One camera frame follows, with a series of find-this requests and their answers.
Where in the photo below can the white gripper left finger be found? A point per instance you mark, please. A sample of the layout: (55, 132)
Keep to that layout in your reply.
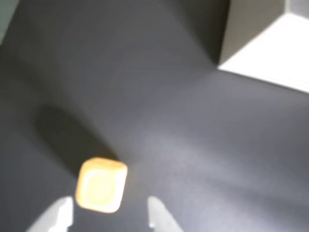
(58, 215)

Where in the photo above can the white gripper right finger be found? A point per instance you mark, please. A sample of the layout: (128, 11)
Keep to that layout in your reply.
(161, 217)

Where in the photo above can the yellow cube block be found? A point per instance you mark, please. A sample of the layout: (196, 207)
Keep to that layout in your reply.
(101, 186)

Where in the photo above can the white open box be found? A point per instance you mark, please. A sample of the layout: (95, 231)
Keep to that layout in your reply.
(265, 53)

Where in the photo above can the dark grey table mat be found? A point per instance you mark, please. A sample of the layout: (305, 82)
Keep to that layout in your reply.
(169, 120)

